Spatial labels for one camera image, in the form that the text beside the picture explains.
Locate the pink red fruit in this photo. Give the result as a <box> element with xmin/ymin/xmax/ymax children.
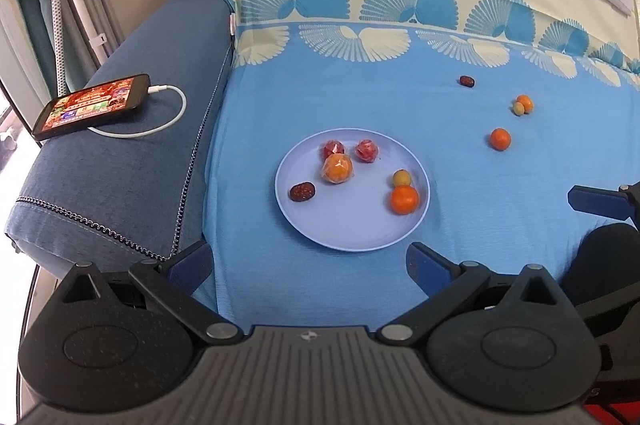
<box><xmin>355</xmin><ymin>139</ymin><xmax>378</xmax><ymax>163</ymax></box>

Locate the orange tangerine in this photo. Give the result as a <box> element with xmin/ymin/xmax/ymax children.
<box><xmin>390</xmin><ymin>185</ymin><xmax>420</xmax><ymax>215</ymax></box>
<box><xmin>321</xmin><ymin>153</ymin><xmax>354</xmax><ymax>185</ymax></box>
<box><xmin>489</xmin><ymin>127</ymin><xmax>512</xmax><ymax>152</ymax></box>

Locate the orange tangerine on plate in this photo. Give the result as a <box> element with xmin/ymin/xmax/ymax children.
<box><xmin>390</xmin><ymin>185</ymin><xmax>420</xmax><ymax>215</ymax></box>

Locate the blue denim sofa armrest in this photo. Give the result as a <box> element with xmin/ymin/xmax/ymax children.
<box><xmin>6</xmin><ymin>0</ymin><xmax>233</xmax><ymax>278</ymax></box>

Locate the light blue round plate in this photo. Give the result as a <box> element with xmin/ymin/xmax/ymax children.
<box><xmin>274</xmin><ymin>128</ymin><xmax>431</xmax><ymax>253</ymax></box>

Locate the red clothing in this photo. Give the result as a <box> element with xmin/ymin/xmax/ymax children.
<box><xmin>582</xmin><ymin>395</ymin><xmax>640</xmax><ymax>425</ymax></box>

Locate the orange tangerine on sofa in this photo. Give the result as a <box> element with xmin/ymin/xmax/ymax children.
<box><xmin>489</xmin><ymin>127</ymin><xmax>512</xmax><ymax>152</ymax></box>

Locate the small orange kumquat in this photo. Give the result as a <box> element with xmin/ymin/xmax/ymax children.
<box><xmin>516</xmin><ymin>95</ymin><xmax>534</xmax><ymax>114</ymax></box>

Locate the small yellow green fruit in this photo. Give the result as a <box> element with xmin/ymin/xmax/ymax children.
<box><xmin>512</xmin><ymin>101</ymin><xmax>525</xmax><ymax>116</ymax></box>

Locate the dark red date on plate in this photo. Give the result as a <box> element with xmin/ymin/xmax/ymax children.
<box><xmin>288</xmin><ymin>182</ymin><xmax>316</xmax><ymax>202</ymax></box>

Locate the blue fan pattern sheet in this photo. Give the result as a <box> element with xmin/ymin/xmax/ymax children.
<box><xmin>195</xmin><ymin>0</ymin><xmax>639</xmax><ymax>327</ymax></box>

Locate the dark red date on sofa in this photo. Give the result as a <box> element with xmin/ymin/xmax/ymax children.
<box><xmin>459</xmin><ymin>75</ymin><xmax>475</xmax><ymax>88</ymax></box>

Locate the black smartphone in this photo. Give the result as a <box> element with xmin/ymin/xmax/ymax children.
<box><xmin>32</xmin><ymin>74</ymin><xmax>151</xmax><ymax>142</ymax></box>

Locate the white charging cable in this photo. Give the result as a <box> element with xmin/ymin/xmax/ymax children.
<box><xmin>86</xmin><ymin>84</ymin><xmax>189</xmax><ymax>139</ymax></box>

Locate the speckled hose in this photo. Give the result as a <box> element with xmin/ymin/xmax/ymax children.
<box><xmin>49</xmin><ymin>0</ymin><xmax>68</xmax><ymax>99</ymax></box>

